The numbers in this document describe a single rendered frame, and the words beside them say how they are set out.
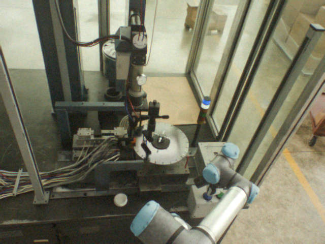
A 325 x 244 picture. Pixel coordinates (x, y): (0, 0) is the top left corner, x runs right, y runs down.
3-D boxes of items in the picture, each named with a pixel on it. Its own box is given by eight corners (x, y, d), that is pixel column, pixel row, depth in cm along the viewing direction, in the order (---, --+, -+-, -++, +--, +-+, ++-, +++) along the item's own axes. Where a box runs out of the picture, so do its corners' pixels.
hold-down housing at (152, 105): (156, 127, 148) (160, 98, 135) (155, 133, 145) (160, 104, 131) (145, 126, 148) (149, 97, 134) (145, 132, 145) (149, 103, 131)
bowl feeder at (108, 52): (139, 78, 237) (143, 39, 212) (143, 100, 215) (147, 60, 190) (103, 77, 231) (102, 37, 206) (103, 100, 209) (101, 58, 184)
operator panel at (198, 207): (232, 197, 161) (240, 182, 151) (238, 215, 153) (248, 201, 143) (186, 200, 156) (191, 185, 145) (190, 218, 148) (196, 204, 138)
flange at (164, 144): (170, 149, 155) (171, 146, 153) (151, 148, 153) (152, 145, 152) (169, 134, 163) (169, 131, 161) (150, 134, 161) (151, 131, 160)
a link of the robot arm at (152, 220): (184, 255, 126) (158, 263, 77) (160, 233, 132) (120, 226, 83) (200, 233, 128) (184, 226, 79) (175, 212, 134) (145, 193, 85)
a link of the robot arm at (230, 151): (218, 148, 115) (228, 138, 120) (212, 164, 123) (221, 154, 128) (234, 158, 112) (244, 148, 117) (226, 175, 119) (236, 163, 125)
